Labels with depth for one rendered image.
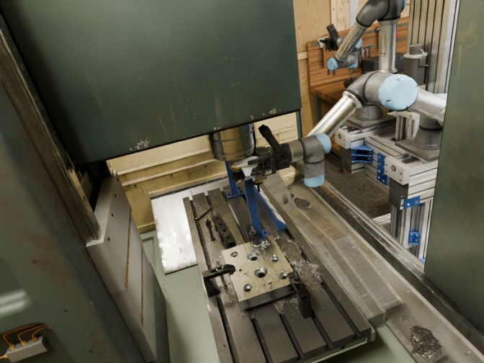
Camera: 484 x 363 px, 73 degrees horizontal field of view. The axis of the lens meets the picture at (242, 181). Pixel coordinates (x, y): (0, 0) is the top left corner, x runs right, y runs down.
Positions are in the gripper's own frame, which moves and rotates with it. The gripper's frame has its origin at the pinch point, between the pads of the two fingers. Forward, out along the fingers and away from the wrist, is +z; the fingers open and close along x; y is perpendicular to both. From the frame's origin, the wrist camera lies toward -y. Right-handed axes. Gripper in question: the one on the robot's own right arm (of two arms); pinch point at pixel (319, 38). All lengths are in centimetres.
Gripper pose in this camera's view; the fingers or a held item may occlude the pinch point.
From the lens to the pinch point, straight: 254.0
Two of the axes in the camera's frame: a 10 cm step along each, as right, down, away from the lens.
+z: -4.8, -3.5, 8.0
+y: 2.8, 8.1, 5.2
